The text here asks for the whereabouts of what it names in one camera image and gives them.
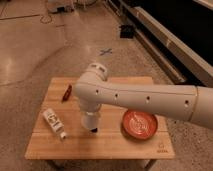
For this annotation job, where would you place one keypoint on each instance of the black box on floor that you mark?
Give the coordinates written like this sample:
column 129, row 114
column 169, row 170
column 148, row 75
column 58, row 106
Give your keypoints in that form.
column 126, row 31

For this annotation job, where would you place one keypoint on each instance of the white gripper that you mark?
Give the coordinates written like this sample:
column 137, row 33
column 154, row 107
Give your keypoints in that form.
column 94, row 114

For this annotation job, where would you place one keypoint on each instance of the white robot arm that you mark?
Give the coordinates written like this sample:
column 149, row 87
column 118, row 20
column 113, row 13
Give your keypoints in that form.
column 188, row 103

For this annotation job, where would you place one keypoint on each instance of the black eraser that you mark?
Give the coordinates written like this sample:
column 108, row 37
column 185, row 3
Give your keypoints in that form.
column 95, row 130

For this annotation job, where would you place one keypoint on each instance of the orange patterned bowl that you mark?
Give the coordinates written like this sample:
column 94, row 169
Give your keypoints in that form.
column 139, row 125

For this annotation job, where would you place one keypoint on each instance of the wooden folding table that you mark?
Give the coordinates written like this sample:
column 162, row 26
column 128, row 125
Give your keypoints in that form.
column 109, row 142

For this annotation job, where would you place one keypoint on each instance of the white tube bottle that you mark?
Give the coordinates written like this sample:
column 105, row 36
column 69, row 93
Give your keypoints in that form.
column 55, row 123

